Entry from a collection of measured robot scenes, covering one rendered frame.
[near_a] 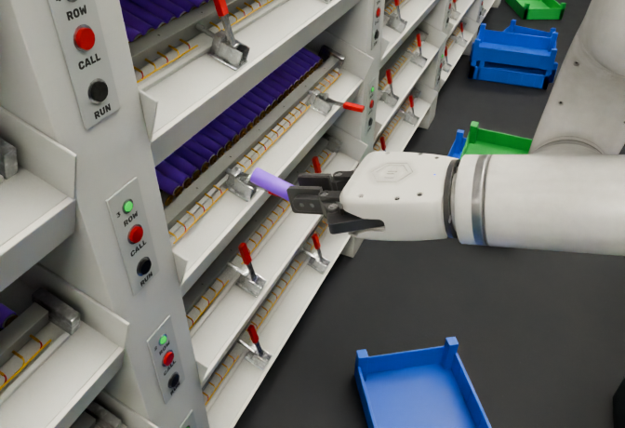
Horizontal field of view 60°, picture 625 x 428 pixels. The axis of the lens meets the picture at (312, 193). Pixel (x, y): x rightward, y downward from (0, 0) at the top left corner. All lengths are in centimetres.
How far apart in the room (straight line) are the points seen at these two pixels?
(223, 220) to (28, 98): 35
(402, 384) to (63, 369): 71
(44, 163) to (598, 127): 48
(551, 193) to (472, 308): 85
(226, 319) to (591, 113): 57
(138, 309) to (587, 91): 48
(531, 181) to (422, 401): 72
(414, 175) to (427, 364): 71
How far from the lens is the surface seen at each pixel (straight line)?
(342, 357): 117
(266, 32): 74
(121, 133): 50
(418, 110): 181
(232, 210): 74
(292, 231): 99
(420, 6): 151
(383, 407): 111
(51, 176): 48
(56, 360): 60
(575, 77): 54
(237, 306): 87
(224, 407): 99
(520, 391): 120
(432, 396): 114
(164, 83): 61
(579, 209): 48
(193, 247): 69
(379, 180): 52
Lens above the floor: 94
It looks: 37 degrees down
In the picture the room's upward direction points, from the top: straight up
